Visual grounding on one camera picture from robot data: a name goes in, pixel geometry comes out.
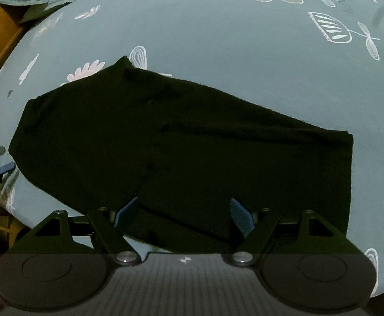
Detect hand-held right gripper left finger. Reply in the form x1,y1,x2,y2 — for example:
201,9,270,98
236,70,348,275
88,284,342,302
34,197,140,266

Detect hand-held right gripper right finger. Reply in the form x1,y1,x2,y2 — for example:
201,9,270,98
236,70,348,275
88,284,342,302
229,198,347,266

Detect black garment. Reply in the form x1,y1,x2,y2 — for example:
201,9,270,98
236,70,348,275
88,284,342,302
8,56,354,254

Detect teal floral bed sheet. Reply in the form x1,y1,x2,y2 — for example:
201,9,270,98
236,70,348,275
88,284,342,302
0,0,384,297

